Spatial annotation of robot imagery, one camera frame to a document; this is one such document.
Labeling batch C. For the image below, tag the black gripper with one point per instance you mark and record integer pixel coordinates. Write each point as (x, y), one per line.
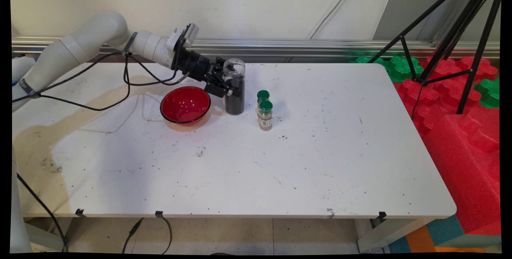
(194, 65)

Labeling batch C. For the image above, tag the clear plastic jar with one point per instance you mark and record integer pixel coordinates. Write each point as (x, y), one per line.
(236, 67)

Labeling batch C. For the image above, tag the black seeds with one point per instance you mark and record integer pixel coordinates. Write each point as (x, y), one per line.
(236, 105)

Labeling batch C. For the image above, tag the short green-capped spice bottle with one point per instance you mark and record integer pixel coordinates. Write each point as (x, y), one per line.
(263, 95)

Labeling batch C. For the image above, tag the red bowl with black rim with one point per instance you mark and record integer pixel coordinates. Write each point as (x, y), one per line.
(180, 105)

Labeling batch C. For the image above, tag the tall green-capped spice bottle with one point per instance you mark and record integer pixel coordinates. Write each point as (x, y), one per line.
(265, 117)

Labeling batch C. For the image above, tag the black table edge clip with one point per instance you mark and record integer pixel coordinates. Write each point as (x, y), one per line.
(80, 212)
(159, 214)
(382, 216)

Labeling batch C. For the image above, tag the green foam block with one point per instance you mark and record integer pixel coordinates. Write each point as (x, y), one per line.
(488, 93)
(400, 71)
(370, 60)

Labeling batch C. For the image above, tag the red foam puzzle mat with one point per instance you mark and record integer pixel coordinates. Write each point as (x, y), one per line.
(436, 91)

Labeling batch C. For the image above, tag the grey metal table leg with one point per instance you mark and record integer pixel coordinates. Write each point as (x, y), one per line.
(384, 237)
(46, 239)

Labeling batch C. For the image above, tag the black tripod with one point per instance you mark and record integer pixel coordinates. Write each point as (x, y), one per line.
(460, 31)

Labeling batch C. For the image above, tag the large red foam block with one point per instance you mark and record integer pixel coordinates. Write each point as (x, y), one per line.
(464, 171)

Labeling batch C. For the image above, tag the orange foam floor mat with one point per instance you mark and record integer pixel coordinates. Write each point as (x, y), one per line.
(424, 241)

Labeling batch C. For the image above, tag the teal foam floor mat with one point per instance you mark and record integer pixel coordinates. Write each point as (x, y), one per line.
(444, 231)

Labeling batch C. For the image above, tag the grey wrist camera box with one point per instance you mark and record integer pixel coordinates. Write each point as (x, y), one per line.
(188, 33)

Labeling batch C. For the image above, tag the aluminium wall rail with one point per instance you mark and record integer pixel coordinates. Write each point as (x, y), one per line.
(320, 47)

